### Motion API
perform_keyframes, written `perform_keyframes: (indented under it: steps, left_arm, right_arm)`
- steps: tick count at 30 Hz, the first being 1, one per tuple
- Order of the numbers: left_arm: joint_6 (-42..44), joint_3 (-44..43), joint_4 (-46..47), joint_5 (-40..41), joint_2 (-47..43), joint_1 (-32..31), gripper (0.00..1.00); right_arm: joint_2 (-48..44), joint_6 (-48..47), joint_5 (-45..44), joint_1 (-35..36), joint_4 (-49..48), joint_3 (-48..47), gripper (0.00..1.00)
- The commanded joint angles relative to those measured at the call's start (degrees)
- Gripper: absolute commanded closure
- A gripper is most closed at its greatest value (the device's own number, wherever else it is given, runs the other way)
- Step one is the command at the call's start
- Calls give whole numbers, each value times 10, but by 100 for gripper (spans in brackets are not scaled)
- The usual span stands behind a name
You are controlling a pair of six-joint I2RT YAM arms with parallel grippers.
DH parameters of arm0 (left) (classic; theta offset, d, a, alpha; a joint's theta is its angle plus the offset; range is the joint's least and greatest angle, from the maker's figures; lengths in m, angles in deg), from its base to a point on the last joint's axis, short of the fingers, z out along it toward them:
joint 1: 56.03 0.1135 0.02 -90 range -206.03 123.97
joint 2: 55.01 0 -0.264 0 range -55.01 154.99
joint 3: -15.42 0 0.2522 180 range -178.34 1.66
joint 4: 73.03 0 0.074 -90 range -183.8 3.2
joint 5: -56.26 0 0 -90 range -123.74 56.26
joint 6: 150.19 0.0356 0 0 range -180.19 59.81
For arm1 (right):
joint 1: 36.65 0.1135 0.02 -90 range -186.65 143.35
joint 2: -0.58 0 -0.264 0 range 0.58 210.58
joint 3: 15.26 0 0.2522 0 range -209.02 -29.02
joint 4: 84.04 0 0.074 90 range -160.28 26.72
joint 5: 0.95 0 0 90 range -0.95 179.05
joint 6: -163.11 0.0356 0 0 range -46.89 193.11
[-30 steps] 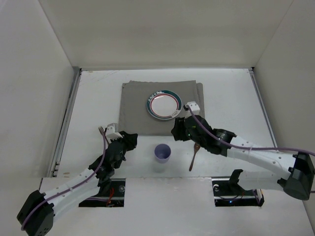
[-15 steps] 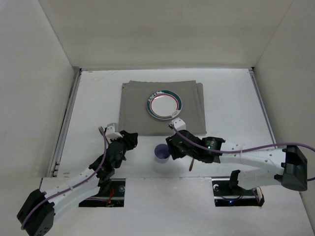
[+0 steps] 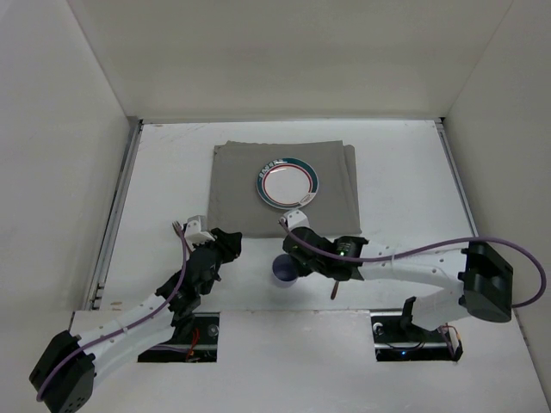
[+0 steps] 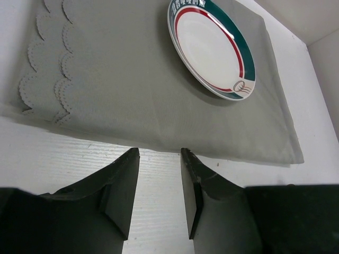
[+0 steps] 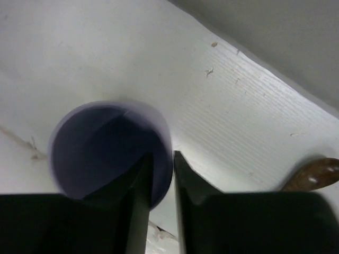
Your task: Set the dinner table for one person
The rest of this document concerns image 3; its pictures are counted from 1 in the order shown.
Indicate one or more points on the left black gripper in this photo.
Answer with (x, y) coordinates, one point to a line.
(219, 248)

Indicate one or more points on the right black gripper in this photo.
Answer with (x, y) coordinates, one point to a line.
(299, 248)

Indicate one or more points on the lilac plastic cup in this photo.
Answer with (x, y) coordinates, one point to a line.
(284, 272)

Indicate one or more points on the grey cloth placemat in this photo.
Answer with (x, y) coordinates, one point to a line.
(235, 205)

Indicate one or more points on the brown wooden spoon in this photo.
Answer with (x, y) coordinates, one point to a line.
(334, 290)

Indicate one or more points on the white plate green red rim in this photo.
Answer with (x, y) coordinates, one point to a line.
(287, 183)

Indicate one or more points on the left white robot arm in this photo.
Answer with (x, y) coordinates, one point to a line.
(72, 366)

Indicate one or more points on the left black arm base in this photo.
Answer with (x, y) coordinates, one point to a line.
(196, 343)

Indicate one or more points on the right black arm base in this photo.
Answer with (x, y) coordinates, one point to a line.
(397, 339)

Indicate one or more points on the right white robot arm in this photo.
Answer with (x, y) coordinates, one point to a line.
(473, 281)

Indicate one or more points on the brown wooden fork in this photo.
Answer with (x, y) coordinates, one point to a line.
(178, 229)

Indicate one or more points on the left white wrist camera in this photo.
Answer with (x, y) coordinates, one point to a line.
(195, 230)

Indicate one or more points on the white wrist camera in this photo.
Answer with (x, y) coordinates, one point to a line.
(293, 219)
(195, 230)

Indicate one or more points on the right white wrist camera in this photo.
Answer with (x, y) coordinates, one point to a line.
(293, 219)

